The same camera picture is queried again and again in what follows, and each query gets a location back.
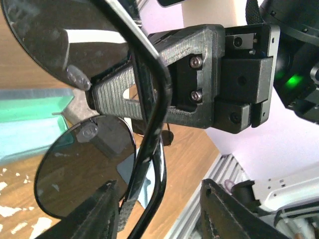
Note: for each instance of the aluminium frame rail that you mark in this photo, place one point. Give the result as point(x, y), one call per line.
point(224, 173)

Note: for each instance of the dark round sunglasses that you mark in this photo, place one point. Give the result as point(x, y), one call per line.
point(167, 136)

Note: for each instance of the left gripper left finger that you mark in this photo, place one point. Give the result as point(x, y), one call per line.
point(95, 218)

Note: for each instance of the teal glasses case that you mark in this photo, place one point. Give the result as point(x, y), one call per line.
point(30, 121)

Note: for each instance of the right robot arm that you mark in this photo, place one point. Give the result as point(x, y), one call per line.
point(296, 78)

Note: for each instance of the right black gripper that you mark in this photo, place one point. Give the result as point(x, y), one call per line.
point(223, 77)

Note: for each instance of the blue cleaning cloth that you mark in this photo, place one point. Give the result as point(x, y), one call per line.
point(143, 186)

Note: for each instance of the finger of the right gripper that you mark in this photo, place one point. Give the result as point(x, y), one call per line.
point(154, 99)

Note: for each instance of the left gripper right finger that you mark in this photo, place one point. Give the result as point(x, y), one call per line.
point(228, 219)

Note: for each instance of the thin-frame clear glasses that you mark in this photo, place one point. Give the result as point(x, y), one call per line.
point(77, 41)

